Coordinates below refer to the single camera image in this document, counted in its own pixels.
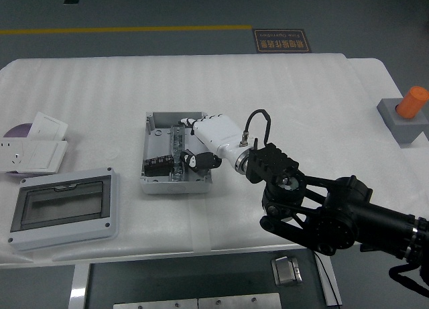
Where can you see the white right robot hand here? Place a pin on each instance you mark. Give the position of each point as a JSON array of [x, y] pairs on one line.
[[218, 131]]

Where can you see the black cylindrical battery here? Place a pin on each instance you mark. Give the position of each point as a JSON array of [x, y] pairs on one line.
[[155, 165]]

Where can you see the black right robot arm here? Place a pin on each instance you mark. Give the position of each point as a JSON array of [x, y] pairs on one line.
[[271, 161]]

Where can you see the open grey junction box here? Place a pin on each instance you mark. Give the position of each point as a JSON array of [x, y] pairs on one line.
[[157, 144]]

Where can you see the white foam mat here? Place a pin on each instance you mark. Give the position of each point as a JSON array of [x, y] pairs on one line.
[[234, 88]]

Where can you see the black floor sign orange text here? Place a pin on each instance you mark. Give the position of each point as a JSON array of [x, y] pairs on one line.
[[281, 41]]

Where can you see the yellow floor tape line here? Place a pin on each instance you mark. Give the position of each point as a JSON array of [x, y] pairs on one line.
[[134, 29]]

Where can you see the grey cover with dark window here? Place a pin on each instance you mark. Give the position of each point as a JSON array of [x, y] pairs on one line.
[[63, 206]]

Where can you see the grey metal plate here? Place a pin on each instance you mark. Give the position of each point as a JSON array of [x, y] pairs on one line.
[[239, 301]]

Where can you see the grey block holder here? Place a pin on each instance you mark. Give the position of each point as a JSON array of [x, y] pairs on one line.
[[407, 129]]

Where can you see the white table leg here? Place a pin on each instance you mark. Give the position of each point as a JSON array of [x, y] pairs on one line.
[[333, 282], [79, 285]]

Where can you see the orange cylinder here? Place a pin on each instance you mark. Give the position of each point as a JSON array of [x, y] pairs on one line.
[[412, 103]]

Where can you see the purple disc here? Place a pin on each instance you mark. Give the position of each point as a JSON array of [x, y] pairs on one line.
[[20, 131]]

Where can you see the white socket panel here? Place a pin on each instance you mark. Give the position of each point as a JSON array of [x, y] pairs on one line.
[[10, 153]]

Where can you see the metal rail inside box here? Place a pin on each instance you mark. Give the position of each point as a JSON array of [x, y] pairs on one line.
[[177, 141]]

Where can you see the white switch panel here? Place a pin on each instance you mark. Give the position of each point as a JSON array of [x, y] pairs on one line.
[[42, 156], [47, 126]]

